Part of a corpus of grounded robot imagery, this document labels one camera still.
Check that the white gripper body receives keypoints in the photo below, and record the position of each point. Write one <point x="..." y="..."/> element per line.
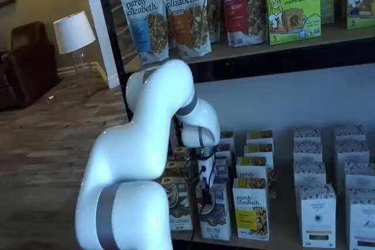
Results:
<point x="208" y="171"/>

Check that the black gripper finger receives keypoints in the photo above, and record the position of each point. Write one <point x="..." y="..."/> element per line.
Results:
<point x="206" y="193"/>

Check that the blue white cereal box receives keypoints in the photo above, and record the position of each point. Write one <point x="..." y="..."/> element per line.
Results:
<point x="215" y="217"/>
<point x="225" y="150"/>
<point x="228" y="137"/>
<point x="222" y="169"/>

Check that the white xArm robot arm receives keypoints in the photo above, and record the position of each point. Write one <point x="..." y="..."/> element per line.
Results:
<point x="132" y="150"/>

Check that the green white cereal box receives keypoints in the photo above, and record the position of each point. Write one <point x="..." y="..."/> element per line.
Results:
<point x="181" y="153"/>
<point x="178" y="203"/>
<point x="177" y="169"/>

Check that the yellow white granola box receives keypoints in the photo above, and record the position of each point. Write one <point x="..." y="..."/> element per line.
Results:
<point x="259" y="150"/>
<point x="252" y="165"/>
<point x="250" y="212"/>
<point x="260" y="137"/>

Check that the black metal shelf rack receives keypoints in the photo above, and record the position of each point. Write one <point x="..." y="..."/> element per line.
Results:
<point x="263" y="62"/>

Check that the green apple pie Bobo's box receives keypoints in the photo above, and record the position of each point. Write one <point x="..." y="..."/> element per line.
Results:
<point x="293" y="10"/>

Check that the orange label granola bag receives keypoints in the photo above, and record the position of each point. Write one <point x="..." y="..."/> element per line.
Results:
<point x="214" y="7"/>
<point x="187" y="21"/>

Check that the blue label granola bag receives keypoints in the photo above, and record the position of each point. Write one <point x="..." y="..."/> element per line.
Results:
<point x="140" y="27"/>

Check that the red label granola bag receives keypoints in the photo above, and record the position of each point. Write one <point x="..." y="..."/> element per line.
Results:
<point x="243" y="10"/>

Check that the white table lamp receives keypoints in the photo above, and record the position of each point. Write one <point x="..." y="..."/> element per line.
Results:
<point x="73" y="32"/>

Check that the dark brown armchair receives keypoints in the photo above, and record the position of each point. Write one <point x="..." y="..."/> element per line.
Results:
<point x="26" y="68"/>

